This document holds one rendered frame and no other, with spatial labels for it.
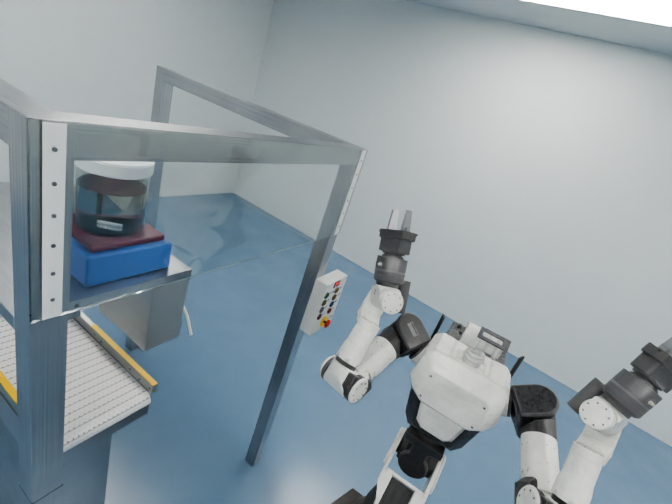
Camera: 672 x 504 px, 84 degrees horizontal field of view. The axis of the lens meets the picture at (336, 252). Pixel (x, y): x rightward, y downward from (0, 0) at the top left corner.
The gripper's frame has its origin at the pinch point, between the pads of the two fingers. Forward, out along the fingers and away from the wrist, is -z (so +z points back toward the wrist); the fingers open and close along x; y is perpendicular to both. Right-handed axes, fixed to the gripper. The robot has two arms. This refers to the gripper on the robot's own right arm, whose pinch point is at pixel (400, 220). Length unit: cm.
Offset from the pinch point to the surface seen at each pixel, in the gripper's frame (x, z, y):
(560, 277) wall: -78, -5, -309
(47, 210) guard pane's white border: 4, 15, 79
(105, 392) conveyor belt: -45, 65, 59
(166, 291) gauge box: -24, 31, 53
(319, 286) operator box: -48, 28, -11
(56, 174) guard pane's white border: 6, 9, 79
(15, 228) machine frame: -1, 19, 82
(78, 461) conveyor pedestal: -57, 93, 60
